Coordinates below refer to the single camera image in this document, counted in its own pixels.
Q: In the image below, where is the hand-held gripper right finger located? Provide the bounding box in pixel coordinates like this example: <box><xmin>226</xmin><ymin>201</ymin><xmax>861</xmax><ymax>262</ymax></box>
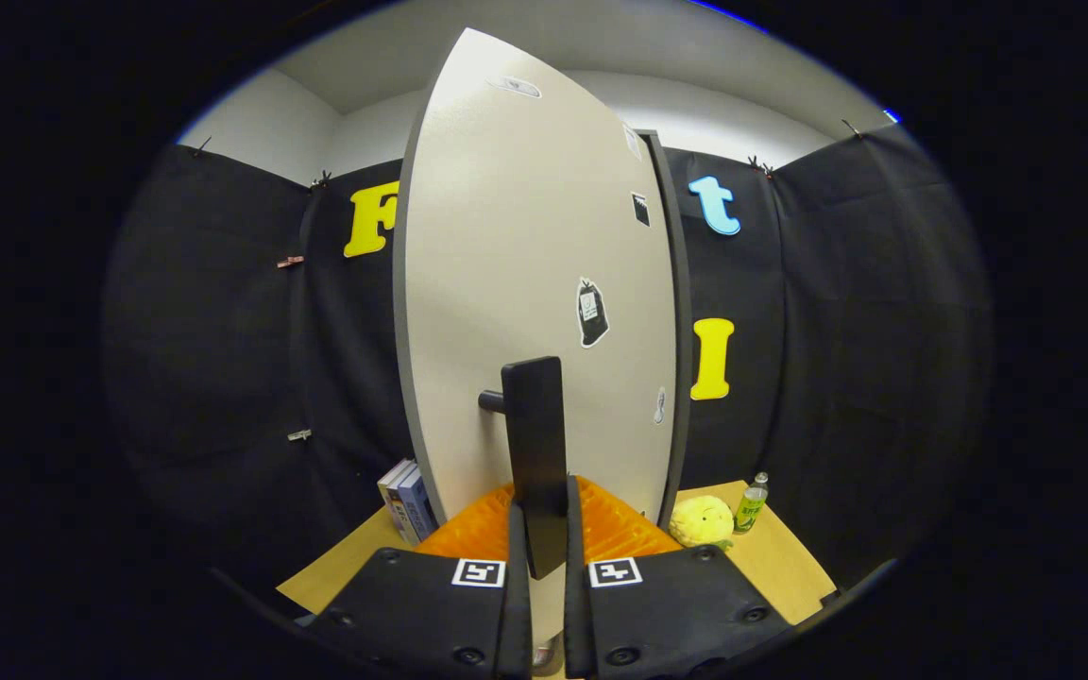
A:
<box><xmin>563</xmin><ymin>475</ymin><xmax>795</xmax><ymax>680</ymax></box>

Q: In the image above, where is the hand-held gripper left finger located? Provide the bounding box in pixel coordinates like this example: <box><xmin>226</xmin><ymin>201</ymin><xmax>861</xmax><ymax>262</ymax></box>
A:
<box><xmin>303</xmin><ymin>482</ymin><xmax>536</xmax><ymax>680</ymax></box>

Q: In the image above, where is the dark grey shoe cabinet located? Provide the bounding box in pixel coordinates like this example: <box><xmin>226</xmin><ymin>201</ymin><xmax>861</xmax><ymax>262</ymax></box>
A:
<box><xmin>637</xmin><ymin>129</ymin><xmax>694</xmax><ymax>532</ymax></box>

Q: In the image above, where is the blue book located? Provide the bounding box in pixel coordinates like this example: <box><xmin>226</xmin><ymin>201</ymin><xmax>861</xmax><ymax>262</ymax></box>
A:
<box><xmin>398</xmin><ymin>467</ymin><xmax>439</xmax><ymax>544</ymax></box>

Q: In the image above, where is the yellow plush toy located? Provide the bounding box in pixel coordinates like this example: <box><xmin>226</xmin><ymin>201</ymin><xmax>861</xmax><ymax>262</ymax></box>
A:
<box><xmin>669</xmin><ymin>495</ymin><xmax>736</xmax><ymax>551</ymax></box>

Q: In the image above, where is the white book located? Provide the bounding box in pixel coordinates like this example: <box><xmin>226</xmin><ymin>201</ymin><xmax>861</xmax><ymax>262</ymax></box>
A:
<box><xmin>377</xmin><ymin>459</ymin><xmax>417</xmax><ymax>544</ymax></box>

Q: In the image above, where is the green drink bottle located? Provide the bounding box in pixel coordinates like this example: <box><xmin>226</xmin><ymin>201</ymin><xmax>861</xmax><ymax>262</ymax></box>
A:
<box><xmin>733</xmin><ymin>472</ymin><xmax>770</xmax><ymax>536</ymax></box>

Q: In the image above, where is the black backdrop cloth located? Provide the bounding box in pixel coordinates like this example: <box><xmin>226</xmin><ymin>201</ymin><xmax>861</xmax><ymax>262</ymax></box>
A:
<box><xmin>105</xmin><ymin>123</ymin><xmax>994</xmax><ymax>615</ymax></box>

